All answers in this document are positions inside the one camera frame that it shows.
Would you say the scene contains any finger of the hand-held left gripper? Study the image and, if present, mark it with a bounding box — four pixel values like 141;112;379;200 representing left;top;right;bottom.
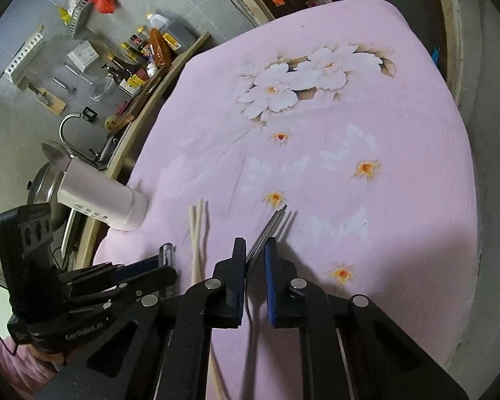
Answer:
64;256;162;287
69;266;180;308

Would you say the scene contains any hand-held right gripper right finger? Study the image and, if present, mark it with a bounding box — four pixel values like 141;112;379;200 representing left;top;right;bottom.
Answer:
264;242;471;400

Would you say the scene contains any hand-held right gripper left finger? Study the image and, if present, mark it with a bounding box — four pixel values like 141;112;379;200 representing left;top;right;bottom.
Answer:
35;237;248;400

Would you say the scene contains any steel fork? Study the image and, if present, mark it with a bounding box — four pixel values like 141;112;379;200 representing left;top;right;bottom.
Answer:
242;204;297;400

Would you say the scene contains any white plastic utensil holder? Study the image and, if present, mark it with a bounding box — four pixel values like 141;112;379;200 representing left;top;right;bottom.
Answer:
57;159;148;232

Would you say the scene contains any person's left forearm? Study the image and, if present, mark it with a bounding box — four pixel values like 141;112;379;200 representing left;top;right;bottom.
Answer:
0;335;53;400

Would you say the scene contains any person's left hand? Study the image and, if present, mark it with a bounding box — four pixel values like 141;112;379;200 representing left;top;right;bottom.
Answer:
32;347;68;371

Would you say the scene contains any steel wok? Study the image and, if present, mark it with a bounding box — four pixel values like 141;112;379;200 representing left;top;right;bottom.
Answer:
27;141;84;234

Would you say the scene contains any pink floral blanket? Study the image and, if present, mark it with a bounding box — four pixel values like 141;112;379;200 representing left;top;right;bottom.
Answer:
94;0;478;400

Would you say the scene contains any steel faucet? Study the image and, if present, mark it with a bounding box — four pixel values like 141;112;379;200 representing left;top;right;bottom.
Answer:
58;112;109;167

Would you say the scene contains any wooden knife holder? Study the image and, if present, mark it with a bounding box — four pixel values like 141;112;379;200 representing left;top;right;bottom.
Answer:
27;83;66;116

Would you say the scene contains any wooden cutting board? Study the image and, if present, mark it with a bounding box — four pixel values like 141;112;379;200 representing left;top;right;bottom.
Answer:
108;64;180;128

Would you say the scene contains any hanging steel utensil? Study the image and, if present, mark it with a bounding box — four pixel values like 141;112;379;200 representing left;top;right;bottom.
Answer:
52;76;78;97

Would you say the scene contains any beige kitchen counter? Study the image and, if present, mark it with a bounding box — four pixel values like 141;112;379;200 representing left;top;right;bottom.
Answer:
77;31;211;267

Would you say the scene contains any hanging steel strainer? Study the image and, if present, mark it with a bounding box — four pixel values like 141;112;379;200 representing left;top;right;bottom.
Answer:
64;63;113;101

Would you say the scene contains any dark sauce bottle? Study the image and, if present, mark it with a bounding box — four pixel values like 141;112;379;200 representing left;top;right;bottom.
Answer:
106;52;150;76
102;62;144;94

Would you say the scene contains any white paper packet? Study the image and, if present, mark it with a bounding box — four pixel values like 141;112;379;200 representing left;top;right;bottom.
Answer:
66;39;101;71

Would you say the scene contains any orange sauce bottle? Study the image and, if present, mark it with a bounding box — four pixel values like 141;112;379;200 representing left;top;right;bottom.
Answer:
149;28;172;67

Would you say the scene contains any dark oil jug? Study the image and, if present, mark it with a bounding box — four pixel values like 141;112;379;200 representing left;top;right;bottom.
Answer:
146;12;194;48

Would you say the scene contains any red plastic bag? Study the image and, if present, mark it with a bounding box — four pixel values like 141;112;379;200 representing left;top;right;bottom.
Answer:
87;0;119;14

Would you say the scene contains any white wall rack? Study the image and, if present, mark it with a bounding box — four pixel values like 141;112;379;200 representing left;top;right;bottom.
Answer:
3;25;47;83

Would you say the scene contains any metal wall shelf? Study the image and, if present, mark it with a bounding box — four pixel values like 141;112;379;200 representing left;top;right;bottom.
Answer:
68;0;93;38

